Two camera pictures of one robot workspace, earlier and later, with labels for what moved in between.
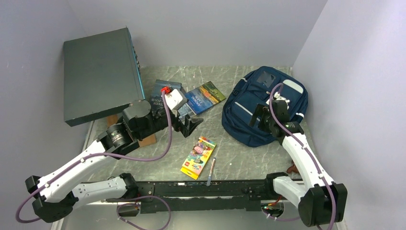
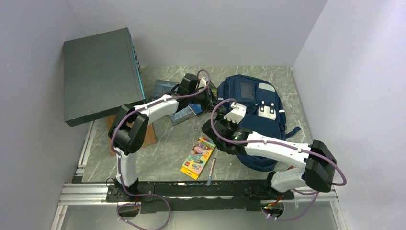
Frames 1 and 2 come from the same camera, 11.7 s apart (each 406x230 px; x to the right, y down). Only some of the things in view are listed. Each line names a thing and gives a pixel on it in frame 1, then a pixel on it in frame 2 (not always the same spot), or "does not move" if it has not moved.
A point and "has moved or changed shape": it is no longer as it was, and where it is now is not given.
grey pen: x=211 y=171 does not move
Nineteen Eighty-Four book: x=156 y=101 does not move
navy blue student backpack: x=253 y=88 has moved or changed shape
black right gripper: x=262 y=111 -> x=220 y=117
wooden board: x=112 y=120 does not move
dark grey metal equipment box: x=101 y=76 does not move
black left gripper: x=189 y=125 -> x=208 y=103
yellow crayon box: x=197 y=157 does not move
